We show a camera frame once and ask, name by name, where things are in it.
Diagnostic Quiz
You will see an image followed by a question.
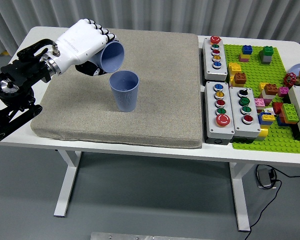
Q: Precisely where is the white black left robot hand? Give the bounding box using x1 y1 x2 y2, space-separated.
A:
52 18 119 77

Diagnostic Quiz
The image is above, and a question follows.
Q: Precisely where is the blue ribbed plastic cup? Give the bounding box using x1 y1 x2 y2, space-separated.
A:
108 70 140 113
91 40 126 74

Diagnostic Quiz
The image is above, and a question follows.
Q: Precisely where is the grey pleated curtain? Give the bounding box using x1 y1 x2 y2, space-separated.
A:
0 0 300 59

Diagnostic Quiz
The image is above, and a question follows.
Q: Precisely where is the grey-brown fabric mat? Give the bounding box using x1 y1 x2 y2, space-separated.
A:
30 26 204 150

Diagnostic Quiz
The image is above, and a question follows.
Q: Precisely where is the grey five-button control box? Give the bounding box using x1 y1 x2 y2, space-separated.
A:
201 36 229 82
204 81 236 145

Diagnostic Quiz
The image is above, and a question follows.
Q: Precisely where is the white table leg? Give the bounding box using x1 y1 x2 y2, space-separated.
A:
53 149 82 218
228 161 251 232

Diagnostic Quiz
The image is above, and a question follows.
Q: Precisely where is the brown toy brick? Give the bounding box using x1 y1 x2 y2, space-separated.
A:
233 72 248 85

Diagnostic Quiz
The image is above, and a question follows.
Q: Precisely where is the green studded baseplate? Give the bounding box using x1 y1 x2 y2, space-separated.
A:
222 43 300 155

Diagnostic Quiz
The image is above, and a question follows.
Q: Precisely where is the grey toy brick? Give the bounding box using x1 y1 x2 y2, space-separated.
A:
258 51 273 65

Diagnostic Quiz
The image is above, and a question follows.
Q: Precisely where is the orange-brown toy brick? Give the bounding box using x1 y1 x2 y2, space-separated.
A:
264 83 278 96

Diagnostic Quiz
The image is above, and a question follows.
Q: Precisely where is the yellow round toy brick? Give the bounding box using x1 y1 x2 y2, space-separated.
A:
258 124 270 137

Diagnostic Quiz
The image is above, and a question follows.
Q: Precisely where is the red toy brick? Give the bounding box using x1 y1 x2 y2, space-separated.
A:
272 102 285 115

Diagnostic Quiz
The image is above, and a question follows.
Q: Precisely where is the red valve wheel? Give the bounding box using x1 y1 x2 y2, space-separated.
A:
283 72 298 88

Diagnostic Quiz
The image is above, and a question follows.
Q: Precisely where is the light blue plate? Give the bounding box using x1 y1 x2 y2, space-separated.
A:
289 63 300 79

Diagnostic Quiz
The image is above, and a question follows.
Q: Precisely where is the large lime green toy brick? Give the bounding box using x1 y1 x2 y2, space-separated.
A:
281 103 300 123

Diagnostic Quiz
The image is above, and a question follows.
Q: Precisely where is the orange toy brick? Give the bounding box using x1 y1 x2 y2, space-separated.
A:
279 112 300 125

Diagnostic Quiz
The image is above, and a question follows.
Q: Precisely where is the grey power adapter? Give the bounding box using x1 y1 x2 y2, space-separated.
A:
256 167 273 188

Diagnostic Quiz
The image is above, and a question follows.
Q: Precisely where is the grey selector switch control box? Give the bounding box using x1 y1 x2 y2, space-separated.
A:
229 86 262 144

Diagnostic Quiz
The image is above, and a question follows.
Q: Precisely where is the black power cable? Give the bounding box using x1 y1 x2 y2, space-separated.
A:
244 164 300 240

